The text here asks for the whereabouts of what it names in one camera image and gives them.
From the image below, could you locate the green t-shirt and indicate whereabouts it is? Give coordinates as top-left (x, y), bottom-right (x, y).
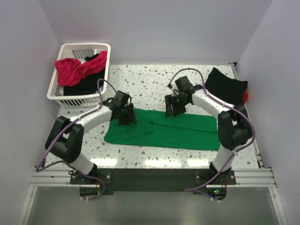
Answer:
top-left (104, 108), bottom-right (220, 151)

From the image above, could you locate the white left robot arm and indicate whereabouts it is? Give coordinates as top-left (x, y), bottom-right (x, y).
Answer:
top-left (45, 91), bottom-right (136, 184)

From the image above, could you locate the red folded t-shirt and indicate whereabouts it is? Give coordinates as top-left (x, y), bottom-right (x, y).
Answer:
top-left (243, 91), bottom-right (248, 105)

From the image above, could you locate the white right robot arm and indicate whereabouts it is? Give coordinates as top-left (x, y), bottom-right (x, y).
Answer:
top-left (165, 76), bottom-right (254, 184)

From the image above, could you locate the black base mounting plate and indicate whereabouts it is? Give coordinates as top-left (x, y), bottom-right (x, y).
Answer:
top-left (69, 168), bottom-right (237, 200)

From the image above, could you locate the black t-shirt in basket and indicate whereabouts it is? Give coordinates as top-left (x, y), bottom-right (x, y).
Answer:
top-left (62, 54), bottom-right (105, 96)

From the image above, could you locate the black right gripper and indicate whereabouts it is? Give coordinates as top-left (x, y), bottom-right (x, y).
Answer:
top-left (164, 94), bottom-right (189, 118)

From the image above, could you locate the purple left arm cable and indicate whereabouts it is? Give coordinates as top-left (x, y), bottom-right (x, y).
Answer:
top-left (35, 79), bottom-right (118, 201)

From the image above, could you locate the black folded t-shirt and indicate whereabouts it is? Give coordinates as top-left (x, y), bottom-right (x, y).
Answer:
top-left (205, 67), bottom-right (248, 105)

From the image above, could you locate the aluminium front rail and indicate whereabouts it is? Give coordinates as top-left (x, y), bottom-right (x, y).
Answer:
top-left (30, 168), bottom-right (277, 188)

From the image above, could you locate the pink t-shirt in basket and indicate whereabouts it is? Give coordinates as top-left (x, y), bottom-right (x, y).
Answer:
top-left (55, 51), bottom-right (108, 87)

